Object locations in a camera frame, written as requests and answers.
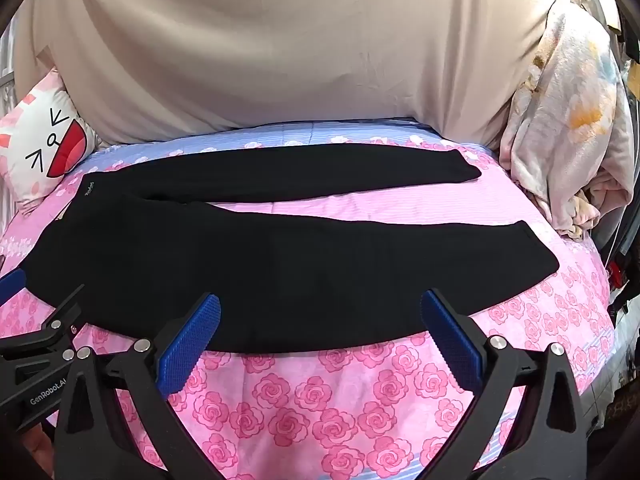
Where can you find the pink rose print bedsheet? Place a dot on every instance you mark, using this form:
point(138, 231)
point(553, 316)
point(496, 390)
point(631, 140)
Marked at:
point(310, 410)

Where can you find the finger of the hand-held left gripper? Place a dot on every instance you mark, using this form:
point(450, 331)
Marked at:
point(12, 286)
point(55, 322)

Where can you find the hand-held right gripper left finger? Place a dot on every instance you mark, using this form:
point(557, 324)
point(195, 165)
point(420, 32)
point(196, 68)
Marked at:
point(190, 345)

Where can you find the black pants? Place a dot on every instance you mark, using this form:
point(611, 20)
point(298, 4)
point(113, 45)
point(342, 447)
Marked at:
point(250, 260)

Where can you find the silver satin cloth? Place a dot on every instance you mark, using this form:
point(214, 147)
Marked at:
point(7, 75)

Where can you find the cream floral blanket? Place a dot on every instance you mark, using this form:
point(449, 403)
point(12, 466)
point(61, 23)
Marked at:
point(565, 125)

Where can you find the cartoon face pillow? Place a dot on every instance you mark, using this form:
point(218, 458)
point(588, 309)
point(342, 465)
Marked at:
point(45, 145)

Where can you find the beige cloth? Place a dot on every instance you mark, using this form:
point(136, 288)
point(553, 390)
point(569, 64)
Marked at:
point(275, 45)

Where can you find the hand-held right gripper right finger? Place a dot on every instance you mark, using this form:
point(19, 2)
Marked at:
point(452, 345)

